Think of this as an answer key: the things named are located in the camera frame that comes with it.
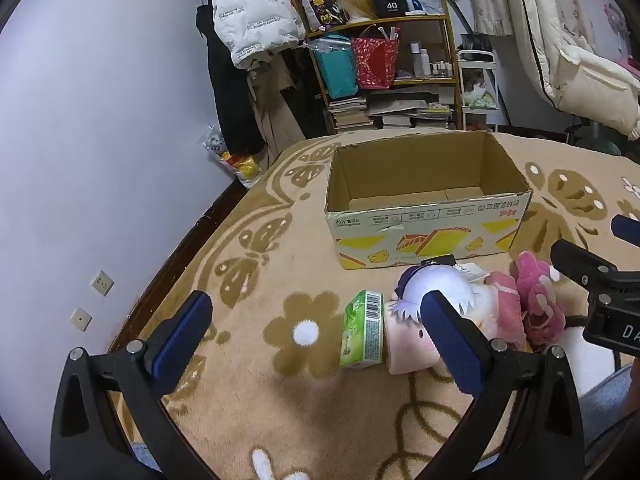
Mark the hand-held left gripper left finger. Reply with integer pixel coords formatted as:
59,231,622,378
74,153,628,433
50,290,221,480

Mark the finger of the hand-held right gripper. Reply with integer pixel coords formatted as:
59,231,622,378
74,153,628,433
611,214,640,249
550,239,621,292

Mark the black box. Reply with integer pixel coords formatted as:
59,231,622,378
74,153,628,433
371,0,407,20

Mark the stack of books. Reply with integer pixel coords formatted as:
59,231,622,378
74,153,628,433
327,95,372,134

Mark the white-haired plush doll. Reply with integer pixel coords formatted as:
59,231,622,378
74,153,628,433
390,255,501,336

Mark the green tissue pack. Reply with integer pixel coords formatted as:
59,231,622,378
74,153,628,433
339,290,386,370

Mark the wall poster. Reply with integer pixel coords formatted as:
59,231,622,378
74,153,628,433
602,2,640,78

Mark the snack bag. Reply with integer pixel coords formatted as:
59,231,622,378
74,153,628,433
202,125,263,189

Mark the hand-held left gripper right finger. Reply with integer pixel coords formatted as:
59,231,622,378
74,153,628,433
420,290,586,480

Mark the cardboard box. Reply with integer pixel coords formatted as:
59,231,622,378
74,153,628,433
324,130,534,271

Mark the teal bag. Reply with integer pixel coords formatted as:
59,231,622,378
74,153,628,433
312,35,359,100

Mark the pink bear plush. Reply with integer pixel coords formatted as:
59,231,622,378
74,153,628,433
515,251,569,346

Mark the white puffer jacket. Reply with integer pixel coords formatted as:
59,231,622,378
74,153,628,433
212,0,307,71

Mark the black chair base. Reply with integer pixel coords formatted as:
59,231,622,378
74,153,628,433
565,115,623,156

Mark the wooden shelf unit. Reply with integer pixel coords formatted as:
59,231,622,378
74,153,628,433
305,0,464,134

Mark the red gift bag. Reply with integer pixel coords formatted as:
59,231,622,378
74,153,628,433
351,35,400,91

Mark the white metal cart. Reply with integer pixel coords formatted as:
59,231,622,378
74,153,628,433
456,34,501,133

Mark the black hanging coat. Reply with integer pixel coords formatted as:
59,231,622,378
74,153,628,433
196,5,266,157

